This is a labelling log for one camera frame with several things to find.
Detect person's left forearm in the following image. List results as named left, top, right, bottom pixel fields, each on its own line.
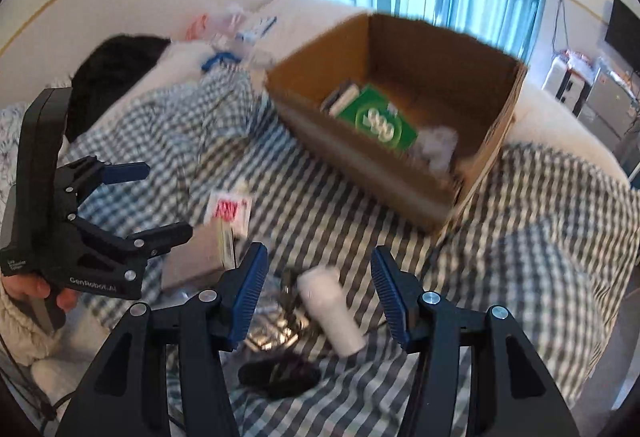
left=0, top=289, right=66, bottom=363

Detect dark blue white box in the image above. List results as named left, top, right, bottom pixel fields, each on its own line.
left=320, top=82, right=361, bottom=115

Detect red white packet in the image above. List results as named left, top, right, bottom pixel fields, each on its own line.
left=207, top=190, right=254, bottom=243

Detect silver foil blister pack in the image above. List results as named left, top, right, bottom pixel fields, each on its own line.
left=245, top=267, right=313, bottom=353

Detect blue plastic item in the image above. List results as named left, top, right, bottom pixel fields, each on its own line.
left=201, top=48, right=241, bottom=72

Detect green box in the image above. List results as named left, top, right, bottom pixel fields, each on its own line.
left=336, top=84, right=420, bottom=157

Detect black cloth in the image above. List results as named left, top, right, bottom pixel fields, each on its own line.
left=67, top=34, right=173, bottom=143

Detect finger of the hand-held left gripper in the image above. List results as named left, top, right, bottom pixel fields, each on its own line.
left=56, top=156, right=151, bottom=218
left=69, top=217, right=194, bottom=268

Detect clear plastic bags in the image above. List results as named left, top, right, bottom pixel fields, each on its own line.
left=185, top=2, right=278, bottom=48

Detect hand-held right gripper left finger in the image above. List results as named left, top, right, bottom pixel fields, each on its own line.
left=55, top=242, right=271, bottom=437

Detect black cable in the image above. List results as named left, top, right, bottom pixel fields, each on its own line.
left=0, top=332, right=61, bottom=423

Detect white crumpled plastic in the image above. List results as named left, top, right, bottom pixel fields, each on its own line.
left=415, top=124, right=461, bottom=175

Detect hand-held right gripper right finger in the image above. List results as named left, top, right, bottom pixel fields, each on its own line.
left=370, top=245, right=581, bottom=437

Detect checked blanket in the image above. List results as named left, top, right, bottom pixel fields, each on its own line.
left=0, top=67, right=633, bottom=437

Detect black monitor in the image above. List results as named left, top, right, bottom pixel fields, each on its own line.
left=605, top=0, right=640, bottom=63

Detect brown flat box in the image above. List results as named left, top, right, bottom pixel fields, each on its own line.
left=160, top=222, right=236, bottom=293

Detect grey cabinet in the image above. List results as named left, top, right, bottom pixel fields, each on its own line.
left=580, top=67, right=640, bottom=143

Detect black fabric item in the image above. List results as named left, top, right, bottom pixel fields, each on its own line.
left=237, top=353, right=323, bottom=400

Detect white appliance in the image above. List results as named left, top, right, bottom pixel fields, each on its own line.
left=542, top=52, right=591, bottom=118

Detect floral bed sheet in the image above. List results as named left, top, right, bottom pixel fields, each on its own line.
left=0, top=102, right=31, bottom=198

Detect brown cardboard box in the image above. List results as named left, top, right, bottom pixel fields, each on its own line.
left=264, top=12, right=530, bottom=238

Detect person's left hand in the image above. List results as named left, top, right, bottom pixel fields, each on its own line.
left=1, top=273, right=81, bottom=313

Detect white bottle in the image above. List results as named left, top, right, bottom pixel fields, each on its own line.
left=297, top=265, right=367, bottom=358

